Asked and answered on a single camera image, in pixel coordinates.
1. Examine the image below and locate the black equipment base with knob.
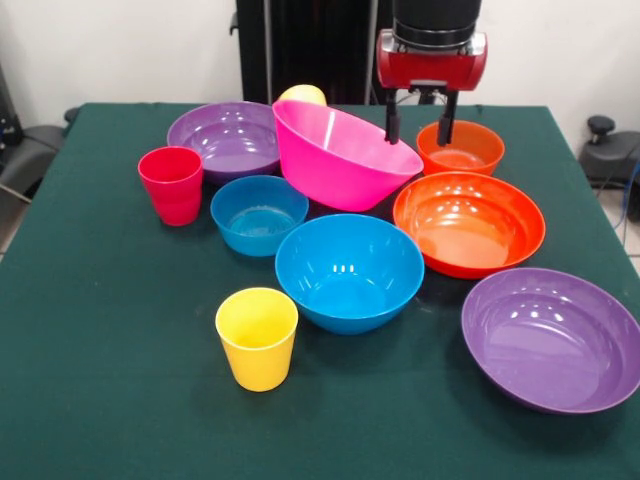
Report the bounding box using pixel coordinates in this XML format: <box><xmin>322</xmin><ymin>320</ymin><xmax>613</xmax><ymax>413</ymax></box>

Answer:
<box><xmin>578</xmin><ymin>115</ymin><xmax>640</xmax><ymax>189</ymax></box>

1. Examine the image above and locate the dark green tablecloth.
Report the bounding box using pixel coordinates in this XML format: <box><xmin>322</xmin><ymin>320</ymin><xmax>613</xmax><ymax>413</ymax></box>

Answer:
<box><xmin>0</xmin><ymin>102</ymin><xmax>640</xmax><ymax>480</ymax></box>

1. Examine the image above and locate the blue cable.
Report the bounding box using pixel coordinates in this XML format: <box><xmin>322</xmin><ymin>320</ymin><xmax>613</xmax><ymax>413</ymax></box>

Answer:
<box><xmin>617</xmin><ymin>159</ymin><xmax>640</xmax><ymax>246</ymax></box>

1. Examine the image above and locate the dark device box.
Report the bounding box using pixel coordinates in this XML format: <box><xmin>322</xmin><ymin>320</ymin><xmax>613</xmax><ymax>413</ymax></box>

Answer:
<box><xmin>0</xmin><ymin>64</ymin><xmax>21</xmax><ymax>147</ymax></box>

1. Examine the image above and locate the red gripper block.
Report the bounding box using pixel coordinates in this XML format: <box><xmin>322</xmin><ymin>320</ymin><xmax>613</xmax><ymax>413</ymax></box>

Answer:
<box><xmin>375</xmin><ymin>28</ymin><xmax>489</xmax><ymax>147</ymax></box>

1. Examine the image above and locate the red plastic cup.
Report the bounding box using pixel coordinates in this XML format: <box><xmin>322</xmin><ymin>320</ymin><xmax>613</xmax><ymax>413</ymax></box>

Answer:
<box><xmin>137</xmin><ymin>145</ymin><xmax>205</xmax><ymax>228</ymax></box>

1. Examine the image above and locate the small orange plastic bowl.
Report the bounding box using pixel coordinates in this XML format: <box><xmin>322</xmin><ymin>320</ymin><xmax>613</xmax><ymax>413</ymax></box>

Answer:
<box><xmin>415</xmin><ymin>119</ymin><xmax>506</xmax><ymax>177</ymax></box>

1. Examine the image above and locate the pink plastic bowl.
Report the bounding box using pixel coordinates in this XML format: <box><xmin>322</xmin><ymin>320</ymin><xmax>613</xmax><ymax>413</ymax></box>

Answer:
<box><xmin>271</xmin><ymin>99</ymin><xmax>425</xmax><ymax>213</ymax></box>

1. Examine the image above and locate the yellow plastic cup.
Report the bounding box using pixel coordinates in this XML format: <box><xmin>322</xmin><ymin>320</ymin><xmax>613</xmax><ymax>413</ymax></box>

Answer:
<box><xmin>277</xmin><ymin>84</ymin><xmax>328</xmax><ymax>108</ymax></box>
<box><xmin>215</xmin><ymin>286</ymin><xmax>300</xmax><ymax>393</ymax></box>

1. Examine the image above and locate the large blue plastic bowl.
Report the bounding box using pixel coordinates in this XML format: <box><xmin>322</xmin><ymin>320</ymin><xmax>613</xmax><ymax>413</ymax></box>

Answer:
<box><xmin>274</xmin><ymin>213</ymin><xmax>426</xmax><ymax>336</ymax></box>

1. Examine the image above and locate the small blue plastic bowl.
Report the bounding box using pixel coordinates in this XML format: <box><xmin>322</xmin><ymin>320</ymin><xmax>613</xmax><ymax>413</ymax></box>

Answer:
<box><xmin>209</xmin><ymin>174</ymin><xmax>310</xmax><ymax>258</ymax></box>

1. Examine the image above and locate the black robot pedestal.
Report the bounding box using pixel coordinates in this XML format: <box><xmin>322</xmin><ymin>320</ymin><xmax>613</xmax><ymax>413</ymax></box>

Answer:
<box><xmin>229</xmin><ymin>0</ymin><xmax>404</xmax><ymax>106</ymax></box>

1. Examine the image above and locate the large orange plastic bowl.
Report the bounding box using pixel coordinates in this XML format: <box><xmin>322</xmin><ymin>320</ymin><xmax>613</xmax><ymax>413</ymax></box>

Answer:
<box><xmin>392</xmin><ymin>171</ymin><xmax>547</xmax><ymax>280</ymax></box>

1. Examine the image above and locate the purple plastic bowl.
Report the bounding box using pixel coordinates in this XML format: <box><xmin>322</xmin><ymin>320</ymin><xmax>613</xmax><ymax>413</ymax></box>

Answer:
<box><xmin>166</xmin><ymin>101</ymin><xmax>282</xmax><ymax>185</ymax></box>
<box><xmin>460</xmin><ymin>267</ymin><xmax>640</xmax><ymax>415</ymax></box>

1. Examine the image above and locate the black padded equipment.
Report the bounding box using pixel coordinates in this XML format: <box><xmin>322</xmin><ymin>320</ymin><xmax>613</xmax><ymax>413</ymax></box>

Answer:
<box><xmin>0</xmin><ymin>124</ymin><xmax>69</xmax><ymax>201</ymax></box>

